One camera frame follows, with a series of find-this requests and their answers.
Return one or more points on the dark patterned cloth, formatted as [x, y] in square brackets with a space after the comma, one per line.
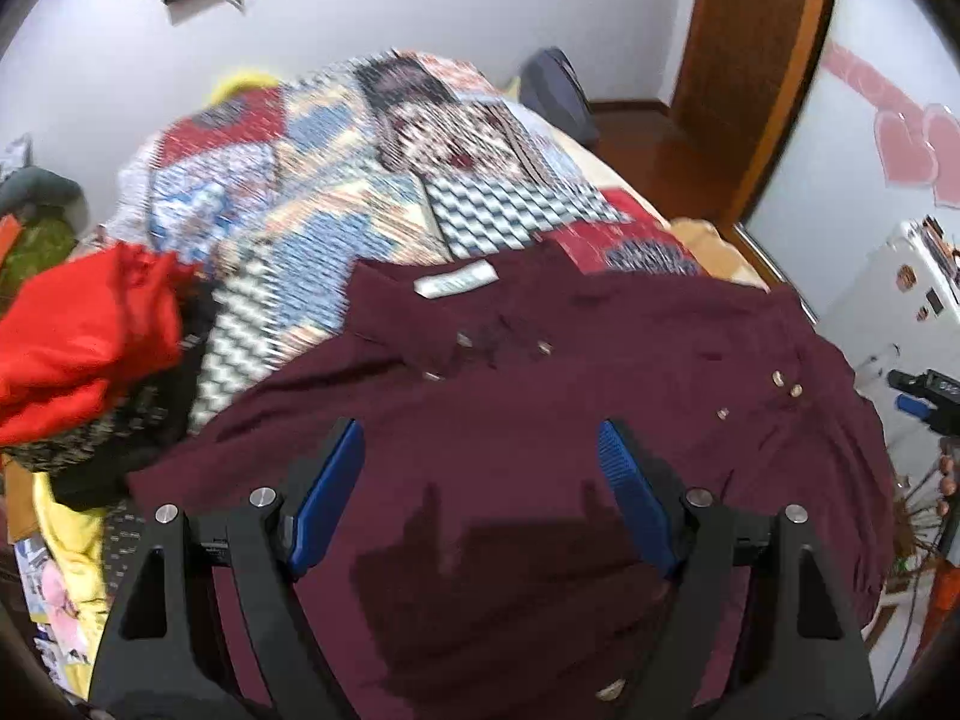
[97, 454]

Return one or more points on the wooden door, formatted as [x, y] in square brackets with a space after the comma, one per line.
[750, 52]

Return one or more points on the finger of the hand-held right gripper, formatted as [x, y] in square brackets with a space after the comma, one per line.
[915, 405]
[907, 379]

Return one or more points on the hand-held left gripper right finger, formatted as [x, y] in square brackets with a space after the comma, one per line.
[637, 495]

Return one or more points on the pink heart wall decal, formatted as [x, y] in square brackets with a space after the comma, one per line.
[904, 150]

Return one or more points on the patchwork printed blanket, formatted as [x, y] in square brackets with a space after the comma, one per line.
[300, 202]

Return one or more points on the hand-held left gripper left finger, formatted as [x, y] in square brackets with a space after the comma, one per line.
[330, 495]

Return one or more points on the maroon button shirt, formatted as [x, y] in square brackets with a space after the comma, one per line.
[487, 427]

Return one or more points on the red cloth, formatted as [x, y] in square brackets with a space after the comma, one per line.
[75, 337]

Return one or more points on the dried plant decoration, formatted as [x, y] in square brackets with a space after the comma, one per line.
[922, 517]

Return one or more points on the yellow sheet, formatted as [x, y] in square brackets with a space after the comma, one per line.
[67, 540]

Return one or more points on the yellow pillow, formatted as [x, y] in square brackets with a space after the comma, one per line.
[240, 84]

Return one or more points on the grey cushion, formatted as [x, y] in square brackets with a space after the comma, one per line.
[41, 191]

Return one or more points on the grey bag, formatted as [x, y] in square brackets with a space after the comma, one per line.
[555, 90]

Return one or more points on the green cloth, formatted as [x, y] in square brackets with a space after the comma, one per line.
[34, 255]

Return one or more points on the white refrigerator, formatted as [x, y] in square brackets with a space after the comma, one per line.
[877, 292]

